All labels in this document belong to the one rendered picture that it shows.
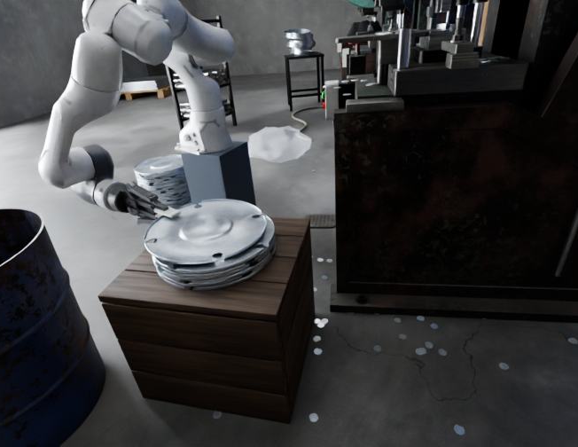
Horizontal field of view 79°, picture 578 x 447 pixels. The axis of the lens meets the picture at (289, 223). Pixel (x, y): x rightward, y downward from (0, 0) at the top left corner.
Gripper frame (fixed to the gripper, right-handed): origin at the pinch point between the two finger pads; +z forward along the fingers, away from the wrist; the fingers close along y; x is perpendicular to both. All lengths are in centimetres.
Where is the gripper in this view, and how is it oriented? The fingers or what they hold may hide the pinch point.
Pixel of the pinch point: (167, 214)
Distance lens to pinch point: 98.0
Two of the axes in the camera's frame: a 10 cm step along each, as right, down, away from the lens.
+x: 5.2, -4.6, 7.2
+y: -0.3, -8.5, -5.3
